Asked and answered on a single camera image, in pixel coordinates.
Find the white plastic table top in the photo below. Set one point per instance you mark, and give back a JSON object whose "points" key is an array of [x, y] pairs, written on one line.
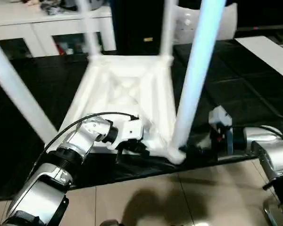
{"points": [[132, 63]]}

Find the white plastic table leg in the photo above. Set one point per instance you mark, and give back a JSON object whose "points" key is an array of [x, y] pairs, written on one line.
{"points": [[89, 30], [14, 82], [198, 58], [167, 28]]}

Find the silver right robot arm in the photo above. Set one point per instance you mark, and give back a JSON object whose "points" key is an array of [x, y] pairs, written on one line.
{"points": [[268, 150]]}

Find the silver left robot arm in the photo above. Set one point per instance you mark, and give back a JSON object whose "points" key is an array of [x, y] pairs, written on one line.
{"points": [[80, 139]]}

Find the black table mat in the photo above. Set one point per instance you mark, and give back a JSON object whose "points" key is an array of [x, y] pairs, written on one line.
{"points": [[250, 94]]}

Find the black metal table leg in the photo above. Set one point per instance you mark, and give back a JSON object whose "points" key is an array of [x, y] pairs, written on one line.
{"points": [[269, 184]]}

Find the white flat board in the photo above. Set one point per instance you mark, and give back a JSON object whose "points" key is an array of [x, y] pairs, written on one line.
{"points": [[266, 54]]}

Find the white pillow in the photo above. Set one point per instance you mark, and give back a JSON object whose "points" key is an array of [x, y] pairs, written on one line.
{"points": [[226, 26]]}

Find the dark low tv bench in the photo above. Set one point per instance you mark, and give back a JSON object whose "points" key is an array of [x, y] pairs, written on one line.
{"points": [[261, 29]]}

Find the red bottle in cabinet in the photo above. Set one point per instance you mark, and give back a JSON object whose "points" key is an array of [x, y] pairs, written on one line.
{"points": [[61, 49]]}

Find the black cabinet with gold label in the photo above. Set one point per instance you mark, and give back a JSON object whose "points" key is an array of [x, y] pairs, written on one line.
{"points": [[136, 23]]}

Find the white glass-door cabinet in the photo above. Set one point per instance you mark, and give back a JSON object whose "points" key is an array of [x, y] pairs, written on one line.
{"points": [[37, 28]]}

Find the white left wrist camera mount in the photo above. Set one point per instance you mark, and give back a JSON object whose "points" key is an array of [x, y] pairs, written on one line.
{"points": [[129, 129]]}

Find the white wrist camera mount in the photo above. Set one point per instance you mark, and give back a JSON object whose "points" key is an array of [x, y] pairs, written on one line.
{"points": [[220, 115], [129, 129]]}

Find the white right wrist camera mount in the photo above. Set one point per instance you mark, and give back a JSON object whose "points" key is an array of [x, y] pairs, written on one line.
{"points": [[220, 115]]}

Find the chrome tube chair frame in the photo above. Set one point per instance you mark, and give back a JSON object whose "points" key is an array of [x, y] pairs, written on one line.
{"points": [[267, 209]]}

